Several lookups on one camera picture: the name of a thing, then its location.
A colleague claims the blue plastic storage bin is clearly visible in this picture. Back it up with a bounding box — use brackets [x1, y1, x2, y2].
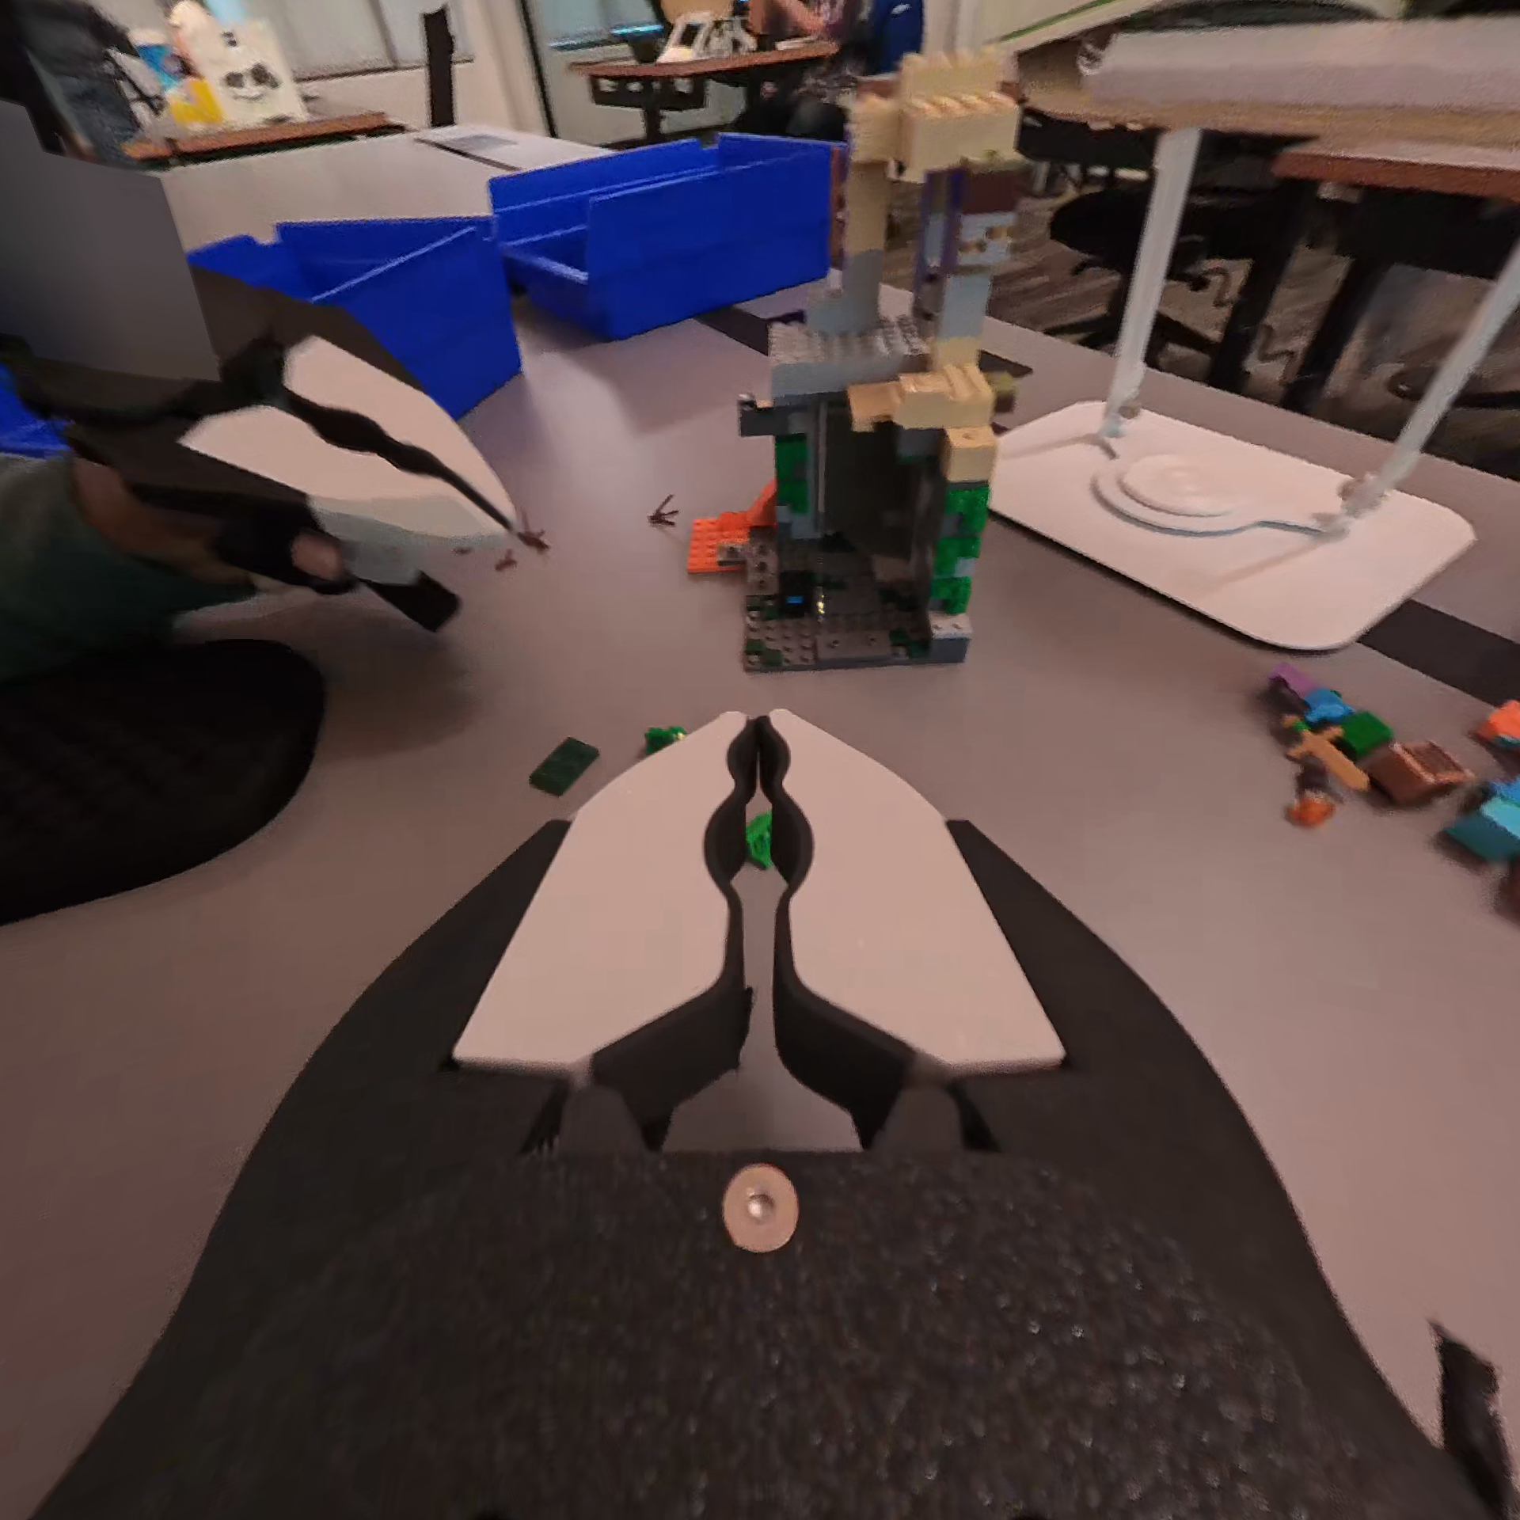
[183, 220, 525, 421]
[489, 133, 838, 345]

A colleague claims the person's left forearm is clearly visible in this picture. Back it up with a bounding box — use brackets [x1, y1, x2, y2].
[0, 451, 257, 681]

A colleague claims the grey side desk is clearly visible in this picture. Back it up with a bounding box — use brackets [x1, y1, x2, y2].
[1276, 137, 1520, 419]

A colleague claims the wooden white book stand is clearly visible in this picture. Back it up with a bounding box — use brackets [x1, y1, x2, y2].
[988, 24, 1520, 654]

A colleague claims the black wrist rest cushion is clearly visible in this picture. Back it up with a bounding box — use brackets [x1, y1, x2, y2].
[0, 641, 328, 926]

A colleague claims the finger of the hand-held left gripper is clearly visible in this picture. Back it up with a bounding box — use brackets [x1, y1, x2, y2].
[281, 339, 520, 531]
[178, 403, 514, 551]

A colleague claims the person's left hand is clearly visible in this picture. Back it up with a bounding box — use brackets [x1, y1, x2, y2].
[71, 470, 351, 591]

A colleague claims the black office chair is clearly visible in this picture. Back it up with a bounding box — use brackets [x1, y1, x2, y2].
[1052, 178, 1213, 346]

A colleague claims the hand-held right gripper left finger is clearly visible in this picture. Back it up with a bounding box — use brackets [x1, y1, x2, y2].
[455, 716, 759, 1152]

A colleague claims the pile of colourful loose bricks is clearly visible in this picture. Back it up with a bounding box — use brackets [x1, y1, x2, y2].
[1265, 663, 1520, 916]

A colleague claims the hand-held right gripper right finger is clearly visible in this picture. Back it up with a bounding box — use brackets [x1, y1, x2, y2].
[764, 710, 1066, 1152]

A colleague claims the grey adjacent desk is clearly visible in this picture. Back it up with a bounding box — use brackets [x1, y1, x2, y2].
[154, 126, 596, 258]

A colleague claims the wooden far table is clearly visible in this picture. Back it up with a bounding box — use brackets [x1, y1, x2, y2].
[570, 42, 838, 146]

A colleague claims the toy brick castle model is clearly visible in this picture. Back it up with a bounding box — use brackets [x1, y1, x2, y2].
[686, 52, 1026, 676]

